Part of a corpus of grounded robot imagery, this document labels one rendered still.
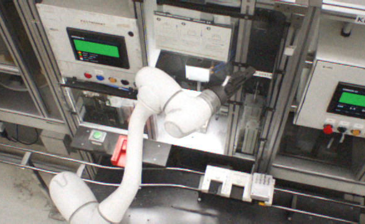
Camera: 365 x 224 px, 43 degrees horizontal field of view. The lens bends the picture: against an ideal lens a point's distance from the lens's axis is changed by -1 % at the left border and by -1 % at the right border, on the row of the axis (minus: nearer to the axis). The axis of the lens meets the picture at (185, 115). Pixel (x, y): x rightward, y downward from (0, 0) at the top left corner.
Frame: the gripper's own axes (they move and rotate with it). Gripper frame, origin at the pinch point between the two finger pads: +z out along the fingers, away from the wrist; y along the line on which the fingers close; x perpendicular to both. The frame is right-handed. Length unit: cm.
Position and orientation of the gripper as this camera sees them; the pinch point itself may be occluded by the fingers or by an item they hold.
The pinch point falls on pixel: (247, 73)
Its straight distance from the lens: 178.0
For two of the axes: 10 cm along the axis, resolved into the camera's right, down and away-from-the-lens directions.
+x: -7.3, -5.5, 4.1
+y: 0.9, -6.7, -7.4
